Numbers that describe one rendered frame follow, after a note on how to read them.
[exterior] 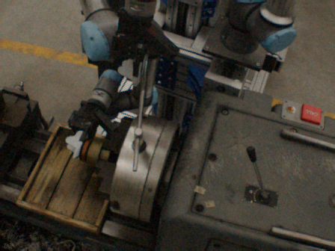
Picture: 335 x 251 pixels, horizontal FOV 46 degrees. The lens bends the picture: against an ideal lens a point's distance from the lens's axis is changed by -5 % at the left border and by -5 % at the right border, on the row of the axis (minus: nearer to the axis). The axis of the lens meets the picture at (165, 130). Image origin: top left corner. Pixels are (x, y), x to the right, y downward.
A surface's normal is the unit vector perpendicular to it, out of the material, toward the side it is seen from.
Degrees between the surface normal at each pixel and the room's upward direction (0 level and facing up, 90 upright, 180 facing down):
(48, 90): 0
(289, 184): 0
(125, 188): 56
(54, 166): 0
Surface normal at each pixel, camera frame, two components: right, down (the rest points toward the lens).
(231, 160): 0.07, -0.58
